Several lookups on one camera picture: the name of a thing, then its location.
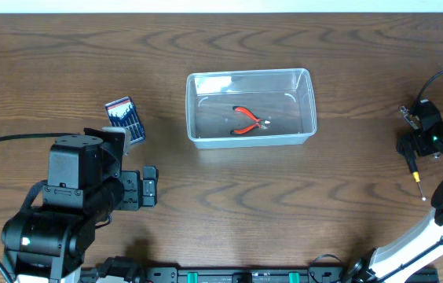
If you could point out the black yellow screwdriver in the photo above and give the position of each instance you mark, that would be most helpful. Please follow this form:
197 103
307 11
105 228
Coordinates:
404 148

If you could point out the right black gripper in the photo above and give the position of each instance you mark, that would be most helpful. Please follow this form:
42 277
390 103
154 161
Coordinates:
408 147

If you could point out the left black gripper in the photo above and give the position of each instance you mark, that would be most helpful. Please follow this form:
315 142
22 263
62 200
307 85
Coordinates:
130 189

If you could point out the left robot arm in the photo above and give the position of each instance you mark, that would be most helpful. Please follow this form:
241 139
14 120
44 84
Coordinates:
48 237

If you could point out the clear plastic container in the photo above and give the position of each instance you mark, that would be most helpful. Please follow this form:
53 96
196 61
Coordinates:
285 97

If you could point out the red handled pliers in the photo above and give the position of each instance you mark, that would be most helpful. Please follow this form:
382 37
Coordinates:
257 123

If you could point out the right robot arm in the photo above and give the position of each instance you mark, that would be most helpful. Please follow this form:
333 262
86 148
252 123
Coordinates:
423 243

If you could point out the silver double ring wrench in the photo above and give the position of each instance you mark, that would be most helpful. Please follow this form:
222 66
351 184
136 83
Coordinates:
409 119

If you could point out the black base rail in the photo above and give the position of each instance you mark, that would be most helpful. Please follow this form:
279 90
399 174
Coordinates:
121 269

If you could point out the blue screwdriver bit set case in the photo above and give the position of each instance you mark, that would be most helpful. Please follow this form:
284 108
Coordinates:
123 113

